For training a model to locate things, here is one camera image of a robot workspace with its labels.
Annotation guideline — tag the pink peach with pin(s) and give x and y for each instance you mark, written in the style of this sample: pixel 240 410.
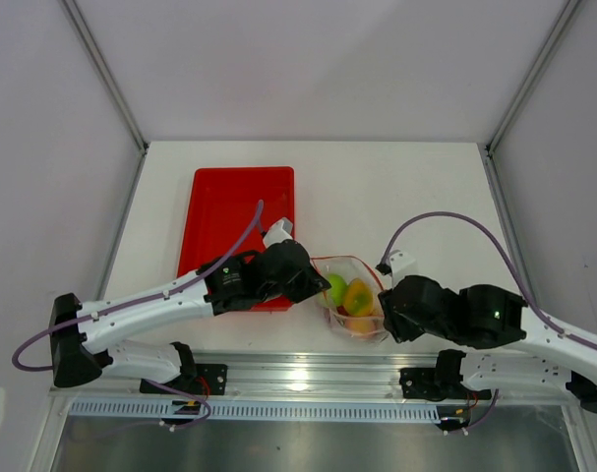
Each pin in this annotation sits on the pink peach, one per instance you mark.
pixel 360 326

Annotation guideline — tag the right aluminium frame post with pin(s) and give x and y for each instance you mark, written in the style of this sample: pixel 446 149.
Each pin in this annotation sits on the right aluminium frame post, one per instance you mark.
pixel 535 71

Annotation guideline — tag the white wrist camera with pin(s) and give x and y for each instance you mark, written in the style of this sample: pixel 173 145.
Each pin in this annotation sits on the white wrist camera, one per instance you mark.
pixel 278 232
pixel 397 265

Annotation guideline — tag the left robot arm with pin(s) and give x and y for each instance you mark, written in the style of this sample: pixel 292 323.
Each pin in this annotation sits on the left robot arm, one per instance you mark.
pixel 94 339

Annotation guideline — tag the white slotted cable duct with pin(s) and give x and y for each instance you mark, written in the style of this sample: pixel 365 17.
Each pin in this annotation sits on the white slotted cable duct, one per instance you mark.
pixel 173 409

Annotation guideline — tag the red plastic tray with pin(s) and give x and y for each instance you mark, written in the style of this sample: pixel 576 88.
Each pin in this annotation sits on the red plastic tray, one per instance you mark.
pixel 231 211

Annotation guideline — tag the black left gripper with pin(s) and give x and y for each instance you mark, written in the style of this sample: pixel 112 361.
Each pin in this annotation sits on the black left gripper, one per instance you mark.
pixel 313 283

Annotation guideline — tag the left aluminium frame post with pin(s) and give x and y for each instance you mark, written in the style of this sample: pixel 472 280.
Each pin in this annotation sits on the left aluminium frame post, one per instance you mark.
pixel 80 25

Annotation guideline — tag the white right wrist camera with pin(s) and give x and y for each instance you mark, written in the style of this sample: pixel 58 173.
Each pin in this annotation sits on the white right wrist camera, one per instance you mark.
pixel 397 265

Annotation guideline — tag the clear zip top bag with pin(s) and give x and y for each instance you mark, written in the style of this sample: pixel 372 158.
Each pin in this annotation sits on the clear zip top bag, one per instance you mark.
pixel 351 267

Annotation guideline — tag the aluminium front rail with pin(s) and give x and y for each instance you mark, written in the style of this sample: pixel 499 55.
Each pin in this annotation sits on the aluminium front rail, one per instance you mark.
pixel 303 375

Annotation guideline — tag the green apple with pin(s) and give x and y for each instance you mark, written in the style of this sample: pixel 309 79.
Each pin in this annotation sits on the green apple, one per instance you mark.
pixel 333 297

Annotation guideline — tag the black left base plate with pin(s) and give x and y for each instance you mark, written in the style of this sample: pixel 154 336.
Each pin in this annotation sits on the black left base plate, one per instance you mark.
pixel 210 380

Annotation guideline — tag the aluminium frame post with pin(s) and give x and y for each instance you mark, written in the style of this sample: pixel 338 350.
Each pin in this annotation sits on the aluminium frame post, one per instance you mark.
pixel 80 25
pixel 535 71

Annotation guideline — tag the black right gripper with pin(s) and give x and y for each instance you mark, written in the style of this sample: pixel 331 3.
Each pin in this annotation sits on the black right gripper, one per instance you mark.
pixel 394 324

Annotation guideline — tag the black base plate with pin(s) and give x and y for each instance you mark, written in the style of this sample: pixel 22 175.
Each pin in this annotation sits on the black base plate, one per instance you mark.
pixel 437 385
pixel 210 380

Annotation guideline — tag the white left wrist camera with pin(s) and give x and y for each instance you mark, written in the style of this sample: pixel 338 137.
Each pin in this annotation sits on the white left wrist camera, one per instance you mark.
pixel 278 232

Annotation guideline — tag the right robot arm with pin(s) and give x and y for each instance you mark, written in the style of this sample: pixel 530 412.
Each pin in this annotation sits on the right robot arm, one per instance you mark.
pixel 500 344

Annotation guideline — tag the yellow green mango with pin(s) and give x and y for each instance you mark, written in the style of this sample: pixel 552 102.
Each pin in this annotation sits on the yellow green mango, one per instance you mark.
pixel 358 300

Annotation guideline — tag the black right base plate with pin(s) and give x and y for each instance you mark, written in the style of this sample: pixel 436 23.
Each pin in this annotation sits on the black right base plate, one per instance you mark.
pixel 437 385

